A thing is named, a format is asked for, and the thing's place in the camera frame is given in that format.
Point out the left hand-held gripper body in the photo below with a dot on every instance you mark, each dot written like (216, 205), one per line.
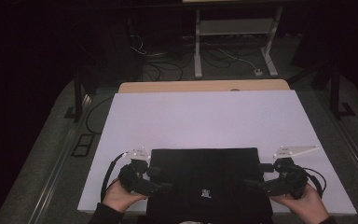
(133, 180)

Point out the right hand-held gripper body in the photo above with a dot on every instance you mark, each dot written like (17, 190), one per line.
(290, 182)

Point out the black tank top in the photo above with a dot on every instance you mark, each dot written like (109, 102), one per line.
(205, 171)

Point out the person's left hand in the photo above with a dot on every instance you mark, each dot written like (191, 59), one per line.
(119, 199)

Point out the person's right hand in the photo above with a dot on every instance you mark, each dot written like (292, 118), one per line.
(309, 207)

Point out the person's light trousers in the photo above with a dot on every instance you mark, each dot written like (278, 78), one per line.
(195, 222)

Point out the white board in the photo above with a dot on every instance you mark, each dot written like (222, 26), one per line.
(205, 121)

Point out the small round table grommet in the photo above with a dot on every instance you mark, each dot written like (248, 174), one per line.
(235, 90)

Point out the black metal stand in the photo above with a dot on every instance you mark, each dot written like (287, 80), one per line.
(335, 93)
(78, 99)

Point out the grey metal desk frame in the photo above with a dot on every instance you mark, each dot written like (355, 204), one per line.
(198, 56)

